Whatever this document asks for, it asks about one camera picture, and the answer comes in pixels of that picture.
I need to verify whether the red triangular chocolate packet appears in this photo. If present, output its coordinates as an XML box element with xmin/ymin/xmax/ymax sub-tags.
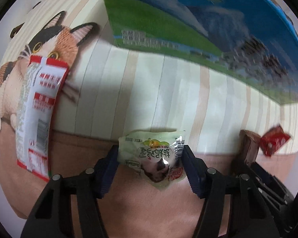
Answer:
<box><xmin>259</xmin><ymin>125</ymin><xmax>291</xmax><ymax>157</ymax></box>

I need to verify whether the dark red brown snack packet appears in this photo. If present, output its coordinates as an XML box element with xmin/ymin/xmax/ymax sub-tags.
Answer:
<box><xmin>237</xmin><ymin>130</ymin><xmax>260</xmax><ymax>165</ymax></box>

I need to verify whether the pale green chicken foot packet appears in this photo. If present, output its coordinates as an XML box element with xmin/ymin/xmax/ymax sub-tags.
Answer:
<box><xmin>117</xmin><ymin>131</ymin><xmax>186</xmax><ymax>190</ymax></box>

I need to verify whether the red white long snack packet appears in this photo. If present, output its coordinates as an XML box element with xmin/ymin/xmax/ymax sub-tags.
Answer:
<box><xmin>15</xmin><ymin>56</ymin><xmax>69</xmax><ymax>182</ymax></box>

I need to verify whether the cat print striped blanket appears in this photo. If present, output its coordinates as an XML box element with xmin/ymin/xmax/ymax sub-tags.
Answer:
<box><xmin>0</xmin><ymin>0</ymin><xmax>298</xmax><ymax>237</ymax></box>

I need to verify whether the blue green milk cardboard box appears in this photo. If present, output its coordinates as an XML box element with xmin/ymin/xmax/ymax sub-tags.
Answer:
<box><xmin>104</xmin><ymin>0</ymin><xmax>298</xmax><ymax>104</ymax></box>

